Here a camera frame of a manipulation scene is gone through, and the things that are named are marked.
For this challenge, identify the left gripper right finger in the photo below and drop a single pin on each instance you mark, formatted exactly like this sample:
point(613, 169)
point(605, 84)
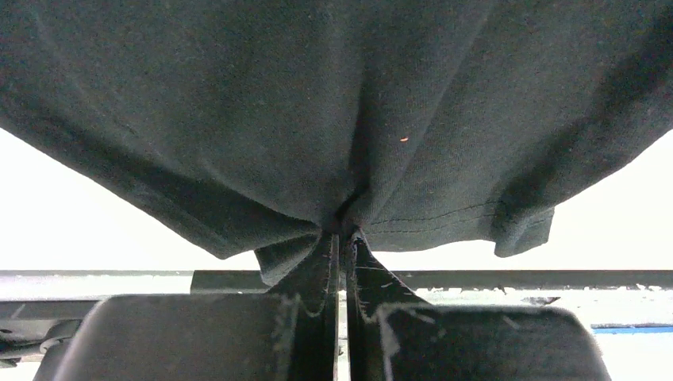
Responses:
point(393, 334)

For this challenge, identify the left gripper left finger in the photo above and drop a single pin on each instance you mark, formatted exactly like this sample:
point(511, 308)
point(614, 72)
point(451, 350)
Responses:
point(286, 333)

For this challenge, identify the black t shirt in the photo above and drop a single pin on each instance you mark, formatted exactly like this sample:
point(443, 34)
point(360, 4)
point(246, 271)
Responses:
point(272, 126)

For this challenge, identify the aluminium frame rail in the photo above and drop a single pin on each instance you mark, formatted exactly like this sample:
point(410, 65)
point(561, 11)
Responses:
point(630, 311)

